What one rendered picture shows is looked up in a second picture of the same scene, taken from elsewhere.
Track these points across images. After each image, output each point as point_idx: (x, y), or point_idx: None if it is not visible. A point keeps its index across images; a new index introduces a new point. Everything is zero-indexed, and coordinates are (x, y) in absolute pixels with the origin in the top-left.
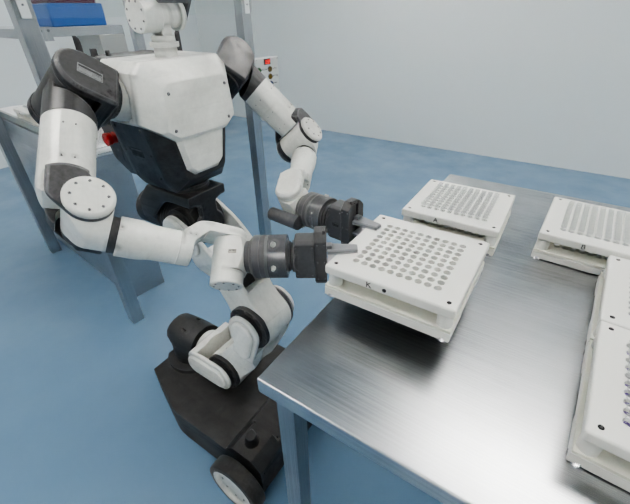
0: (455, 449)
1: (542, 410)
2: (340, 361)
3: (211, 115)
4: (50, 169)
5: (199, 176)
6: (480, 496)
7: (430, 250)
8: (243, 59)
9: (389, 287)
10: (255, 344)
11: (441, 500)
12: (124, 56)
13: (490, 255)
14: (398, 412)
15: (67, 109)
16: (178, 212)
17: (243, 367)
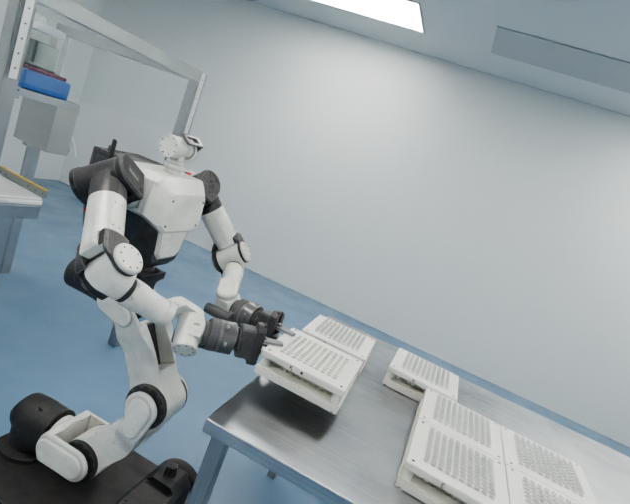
0: (337, 473)
1: (383, 463)
2: (263, 418)
3: (187, 221)
4: (109, 232)
5: (157, 262)
6: (350, 495)
7: (327, 357)
8: (213, 188)
9: (305, 371)
10: (150, 422)
11: (327, 500)
12: (138, 161)
13: (357, 376)
14: (303, 451)
15: (118, 194)
16: None
17: (110, 455)
